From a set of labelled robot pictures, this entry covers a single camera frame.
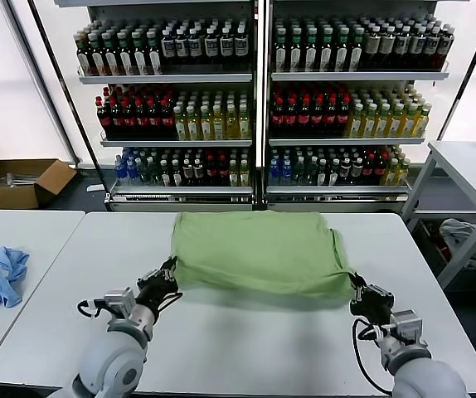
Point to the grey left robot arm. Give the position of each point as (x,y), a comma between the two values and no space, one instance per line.
(109,365)

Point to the green cap tea bottle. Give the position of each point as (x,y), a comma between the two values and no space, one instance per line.
(84,58)
(96,57)
(139,57)
(110,57)
(341,54)
(326,54)
(124,57)
(295,54)
(310,54)
(153,57)
(280,54)
(356,54)

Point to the blue label dark bottle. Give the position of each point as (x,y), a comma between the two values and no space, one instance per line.
(416,45)
(182,47)
(445,45)
(211,46)
(401,45)
(241,46)
(430,45)
(168,47)
(196,47)
(226,46)

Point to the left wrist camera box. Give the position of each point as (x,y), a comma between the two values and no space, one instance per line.
(119,302)

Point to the small green water bottle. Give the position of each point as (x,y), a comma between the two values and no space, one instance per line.
(310,173)
(299,173)
(143,174)

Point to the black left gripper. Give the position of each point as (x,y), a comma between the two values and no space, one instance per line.
(153,290)

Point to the green shirt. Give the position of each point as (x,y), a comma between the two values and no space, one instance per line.
(258,257)

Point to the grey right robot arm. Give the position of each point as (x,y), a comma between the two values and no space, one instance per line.
(420,373)

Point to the beige label dark bottle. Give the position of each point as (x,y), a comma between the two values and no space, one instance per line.
(387,45)
(372,45)

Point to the grey metal frame table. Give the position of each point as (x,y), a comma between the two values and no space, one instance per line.
(470,166)

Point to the grey cloth pile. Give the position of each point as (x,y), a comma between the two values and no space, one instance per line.
(459,236)

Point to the grey beverage shelf unit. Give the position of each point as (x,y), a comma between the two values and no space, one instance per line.
(163,79)
(358,76)

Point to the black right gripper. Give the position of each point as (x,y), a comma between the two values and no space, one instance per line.
(372,300)

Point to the black slanted metal pole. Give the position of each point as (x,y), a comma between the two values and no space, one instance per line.
(55,64)
(470,72)

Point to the small yellow juice bottle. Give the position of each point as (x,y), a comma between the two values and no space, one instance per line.
(402,172)
(390,173)
(233,174)
(244,174)

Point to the open cardboard box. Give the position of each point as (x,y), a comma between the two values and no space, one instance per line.
(10,197)

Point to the white paper scrap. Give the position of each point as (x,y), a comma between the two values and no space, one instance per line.
(95,187)

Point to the small white cap dark bottle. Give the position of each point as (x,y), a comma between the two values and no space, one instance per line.
(344,173)
(356,173)
(198,174)
(333,173)
(176,174)
(165,174)
(322,173)
(187,174)

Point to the small blue water bottle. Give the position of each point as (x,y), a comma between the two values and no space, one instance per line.
(274,173)
(131,174)
(119,174)
(286,173)

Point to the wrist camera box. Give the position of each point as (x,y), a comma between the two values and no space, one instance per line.
(408,327)
(119,302)

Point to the small red cap cola bottle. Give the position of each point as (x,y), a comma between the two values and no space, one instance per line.
(221,174)
(367,172)
(379,172)

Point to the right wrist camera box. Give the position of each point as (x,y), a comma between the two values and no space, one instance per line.
(408,327)

